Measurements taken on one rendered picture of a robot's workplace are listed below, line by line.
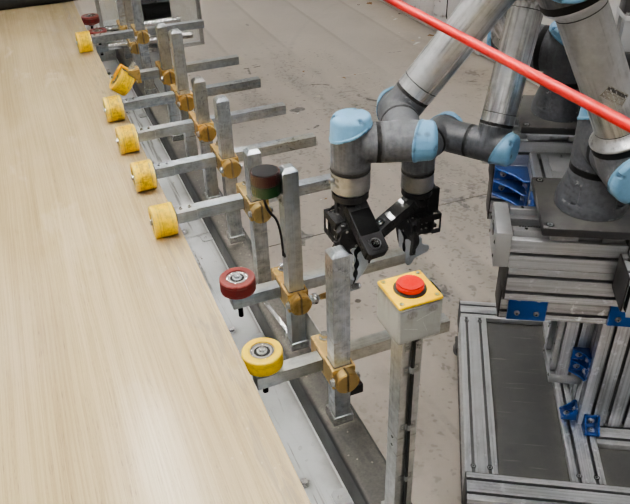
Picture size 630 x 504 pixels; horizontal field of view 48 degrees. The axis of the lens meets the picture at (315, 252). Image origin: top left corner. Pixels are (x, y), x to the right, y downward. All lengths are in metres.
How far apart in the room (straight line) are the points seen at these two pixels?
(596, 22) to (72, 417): 1.10
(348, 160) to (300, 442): 0.65
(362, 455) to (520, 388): 0.98
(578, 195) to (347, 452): 0.71
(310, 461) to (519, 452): 0.79
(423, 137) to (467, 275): 1.89
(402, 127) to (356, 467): 0.66
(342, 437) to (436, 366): 1.22
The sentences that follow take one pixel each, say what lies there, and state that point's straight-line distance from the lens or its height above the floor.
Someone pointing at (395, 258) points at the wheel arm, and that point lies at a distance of 1.72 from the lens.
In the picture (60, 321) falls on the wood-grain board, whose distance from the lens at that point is 1.58.
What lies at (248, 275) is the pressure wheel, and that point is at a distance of 1.59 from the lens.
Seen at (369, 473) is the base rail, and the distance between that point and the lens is 1.45.
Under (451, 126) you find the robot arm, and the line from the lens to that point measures 1.66.
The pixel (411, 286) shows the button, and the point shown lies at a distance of 1.01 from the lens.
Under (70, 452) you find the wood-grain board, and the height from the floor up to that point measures 0.90.
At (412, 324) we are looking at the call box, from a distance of 1.02.
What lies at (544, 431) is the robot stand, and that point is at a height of 0.21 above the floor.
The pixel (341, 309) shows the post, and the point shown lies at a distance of 1.33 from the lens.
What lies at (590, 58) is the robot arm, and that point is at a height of 1.43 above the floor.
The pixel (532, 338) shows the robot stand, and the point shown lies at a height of 0.21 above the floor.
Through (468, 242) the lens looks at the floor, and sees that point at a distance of 3.36.
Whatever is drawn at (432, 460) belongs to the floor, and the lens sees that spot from 2.39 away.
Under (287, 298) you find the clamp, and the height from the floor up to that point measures 0.86.
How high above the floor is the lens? 1.84
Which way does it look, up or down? 34 degrees down
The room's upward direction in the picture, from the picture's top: 2 degrees counter-clockwise
